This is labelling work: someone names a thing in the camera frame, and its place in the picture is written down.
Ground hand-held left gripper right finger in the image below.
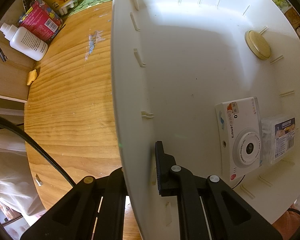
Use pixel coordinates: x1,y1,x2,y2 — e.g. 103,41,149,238
155,141,283,240

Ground white plastic storage bin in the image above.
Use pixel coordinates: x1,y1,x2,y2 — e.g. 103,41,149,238
111,0,300,240

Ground clear plastic bag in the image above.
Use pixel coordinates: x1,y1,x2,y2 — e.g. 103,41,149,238
0,105,48,223

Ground brown paper bag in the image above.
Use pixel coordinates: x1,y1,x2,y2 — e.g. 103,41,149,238
284,6,300,23

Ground silver compact camera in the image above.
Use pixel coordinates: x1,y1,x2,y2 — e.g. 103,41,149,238
215,97,263,188

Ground clear labelled card box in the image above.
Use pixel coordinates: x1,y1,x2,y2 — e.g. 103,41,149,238
261,114,297,165

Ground pink printed pack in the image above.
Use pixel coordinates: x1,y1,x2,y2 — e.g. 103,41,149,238
17,0,63,43

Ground white plastic bottle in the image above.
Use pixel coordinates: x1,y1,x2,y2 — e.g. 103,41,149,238
0,23,48,62

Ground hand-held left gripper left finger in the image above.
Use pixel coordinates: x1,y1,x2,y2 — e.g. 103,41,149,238
20,167,130,240

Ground gold round compact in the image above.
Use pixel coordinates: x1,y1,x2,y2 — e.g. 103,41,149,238
244,30,271,60

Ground small yellow object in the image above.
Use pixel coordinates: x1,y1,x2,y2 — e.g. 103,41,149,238
27,69,38,86

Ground black braided cable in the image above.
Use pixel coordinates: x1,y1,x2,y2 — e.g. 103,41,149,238
0,113,75,188

